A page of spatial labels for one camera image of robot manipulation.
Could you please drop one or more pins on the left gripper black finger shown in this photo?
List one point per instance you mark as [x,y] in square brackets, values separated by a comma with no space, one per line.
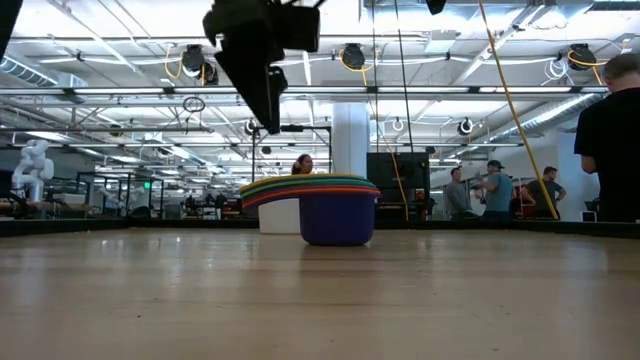
[255,80]
[281,82]

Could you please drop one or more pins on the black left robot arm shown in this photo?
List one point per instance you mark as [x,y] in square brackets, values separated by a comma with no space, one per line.
[7,20]

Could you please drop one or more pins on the seated person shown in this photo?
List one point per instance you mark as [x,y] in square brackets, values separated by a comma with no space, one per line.
[303,164]

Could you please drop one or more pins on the white round column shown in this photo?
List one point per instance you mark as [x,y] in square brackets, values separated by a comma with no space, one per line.
[350,140]

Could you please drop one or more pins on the person in grey shirt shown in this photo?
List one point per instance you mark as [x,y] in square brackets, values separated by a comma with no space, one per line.
[457,197]

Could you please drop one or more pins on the person with cap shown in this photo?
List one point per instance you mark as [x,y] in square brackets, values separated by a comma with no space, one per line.
[497,192]

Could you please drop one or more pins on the person in dark shirt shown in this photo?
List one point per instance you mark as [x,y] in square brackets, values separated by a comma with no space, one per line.
[542,195]

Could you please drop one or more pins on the person in black shirt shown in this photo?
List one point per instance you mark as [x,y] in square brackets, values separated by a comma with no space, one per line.
[612,140]

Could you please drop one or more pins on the white humanoid robot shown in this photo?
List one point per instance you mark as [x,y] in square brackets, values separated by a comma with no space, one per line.
[32,170]

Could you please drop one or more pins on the black rig frame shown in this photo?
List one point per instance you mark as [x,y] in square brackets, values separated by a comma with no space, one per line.
[292,129]

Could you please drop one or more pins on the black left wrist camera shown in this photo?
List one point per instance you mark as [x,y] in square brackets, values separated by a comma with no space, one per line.
[297,27]

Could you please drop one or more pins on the glass enclosure black frame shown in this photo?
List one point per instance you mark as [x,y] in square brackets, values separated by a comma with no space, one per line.
[120,192]

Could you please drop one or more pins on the black table edge rail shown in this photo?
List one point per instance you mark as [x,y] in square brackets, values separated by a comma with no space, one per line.
[75,226]

